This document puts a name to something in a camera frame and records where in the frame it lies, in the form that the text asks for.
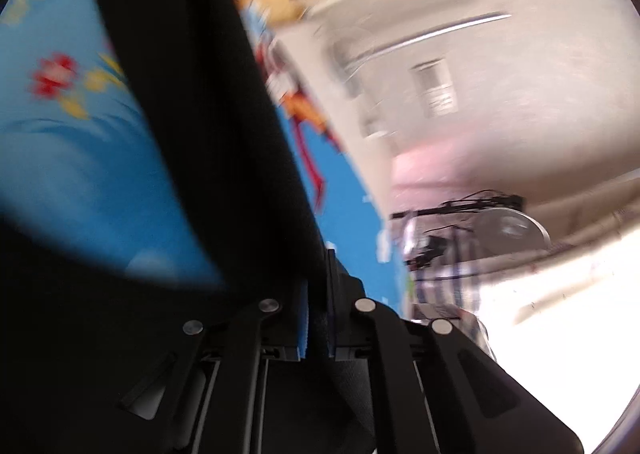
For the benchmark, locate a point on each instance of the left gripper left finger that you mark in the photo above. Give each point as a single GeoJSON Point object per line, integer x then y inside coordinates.
{"type": "Point", "coordinates": [205, 358]}

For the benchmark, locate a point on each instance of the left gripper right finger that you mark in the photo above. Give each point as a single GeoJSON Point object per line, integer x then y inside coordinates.
{"type": "Point", "coordinates": [428, 388]}

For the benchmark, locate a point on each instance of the black pants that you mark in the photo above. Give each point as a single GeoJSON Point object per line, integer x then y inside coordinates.
{"type": "Point", "coordinates": [92, 362]}

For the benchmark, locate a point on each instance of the silver fan on stand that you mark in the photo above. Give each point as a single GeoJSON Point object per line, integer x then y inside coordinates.
{"type": "Point", "coordinates": [498, 221]}

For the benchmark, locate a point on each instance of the blue cartoon bed sheet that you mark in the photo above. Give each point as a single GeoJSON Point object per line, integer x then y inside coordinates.
{"type": "Point", "coordinates": [79, 166]}

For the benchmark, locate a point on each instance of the silver desk lamp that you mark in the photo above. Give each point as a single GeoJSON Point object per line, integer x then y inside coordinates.
{"type": "Point", "coordinates": [348, 65]}

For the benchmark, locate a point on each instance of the wall socket panel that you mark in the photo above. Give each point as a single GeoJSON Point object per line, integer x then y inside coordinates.
{"type": "Point", "coordinates": [435, 88]}

